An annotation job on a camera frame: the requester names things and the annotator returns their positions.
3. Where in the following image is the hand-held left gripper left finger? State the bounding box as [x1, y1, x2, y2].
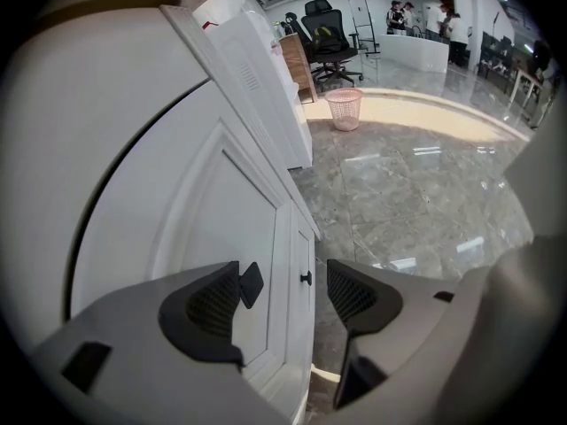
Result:
[33, 259, 299, 425]

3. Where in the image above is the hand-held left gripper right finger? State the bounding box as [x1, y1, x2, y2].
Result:
[326, 258, 462, 425]

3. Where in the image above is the white drawer with black knob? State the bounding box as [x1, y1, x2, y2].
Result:
[288, 201, 318, 322]

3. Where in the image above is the white vanity cabinet with sink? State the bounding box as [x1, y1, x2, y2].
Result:
[8, 4, 322, 421]

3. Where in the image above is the pink mesh wastebasket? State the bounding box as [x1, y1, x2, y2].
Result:
[324, 87, 365, 133]

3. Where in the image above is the white water dispenser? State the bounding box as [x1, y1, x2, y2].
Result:
[204, 8, 315, 171]

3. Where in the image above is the white leg table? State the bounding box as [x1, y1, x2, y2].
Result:
[508, 66, 548, 117]

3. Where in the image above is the long white tub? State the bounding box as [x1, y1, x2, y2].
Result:
[379, 33, 451, 74]

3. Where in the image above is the wooden vanity cabinet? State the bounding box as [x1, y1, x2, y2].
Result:
[277, 32, 319, 104]

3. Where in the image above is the dark cluttered desk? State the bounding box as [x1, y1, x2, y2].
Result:
[480, 31, 520, 81]

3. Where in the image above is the black office chair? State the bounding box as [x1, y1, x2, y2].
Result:
[299, 0, 366, 94]
[283, 11, 307, 39]

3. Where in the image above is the black yellow backpack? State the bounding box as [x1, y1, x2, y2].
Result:
[311, 24, 343, 53]

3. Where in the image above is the black frame rolling board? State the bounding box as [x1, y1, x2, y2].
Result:
[346, 0, 383, 60]

